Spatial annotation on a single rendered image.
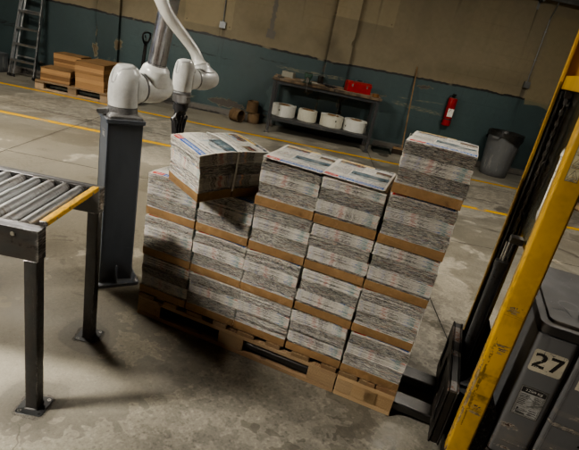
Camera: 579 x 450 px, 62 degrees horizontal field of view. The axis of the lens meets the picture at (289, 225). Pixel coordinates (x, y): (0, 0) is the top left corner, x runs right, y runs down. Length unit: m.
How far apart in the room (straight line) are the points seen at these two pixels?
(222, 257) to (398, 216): 0.89
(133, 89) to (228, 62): 6.30
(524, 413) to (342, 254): 0.96
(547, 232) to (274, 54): 7.42
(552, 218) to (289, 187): 1.05
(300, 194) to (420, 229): 0.54
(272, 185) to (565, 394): 1.44
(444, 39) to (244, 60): 3.42
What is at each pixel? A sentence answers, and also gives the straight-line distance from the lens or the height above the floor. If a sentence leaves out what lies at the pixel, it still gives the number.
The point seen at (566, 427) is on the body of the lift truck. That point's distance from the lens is 2.29.
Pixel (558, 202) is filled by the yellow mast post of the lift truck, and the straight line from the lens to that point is 1.86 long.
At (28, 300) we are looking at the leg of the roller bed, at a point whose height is 0.52.
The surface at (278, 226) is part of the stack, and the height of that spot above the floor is 0.76.
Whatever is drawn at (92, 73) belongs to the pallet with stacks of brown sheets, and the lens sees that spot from 8.55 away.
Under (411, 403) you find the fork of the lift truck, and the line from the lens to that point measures 2.54.
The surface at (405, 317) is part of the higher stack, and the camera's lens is 2.23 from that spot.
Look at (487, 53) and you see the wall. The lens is 9.28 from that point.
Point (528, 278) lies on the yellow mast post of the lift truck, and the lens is 1.93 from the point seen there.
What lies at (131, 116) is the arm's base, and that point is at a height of 1.02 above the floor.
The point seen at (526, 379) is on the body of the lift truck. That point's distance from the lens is 2.17.
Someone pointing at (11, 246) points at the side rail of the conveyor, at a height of 0.72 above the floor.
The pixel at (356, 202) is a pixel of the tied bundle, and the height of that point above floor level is 0.98.
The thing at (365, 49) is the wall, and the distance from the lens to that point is 8.87.
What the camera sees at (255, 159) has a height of 1.02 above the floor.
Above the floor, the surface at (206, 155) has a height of 1.04.
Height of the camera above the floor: 1.59
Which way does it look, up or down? 21 degrees down
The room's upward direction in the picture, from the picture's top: 12 degrees clockwise
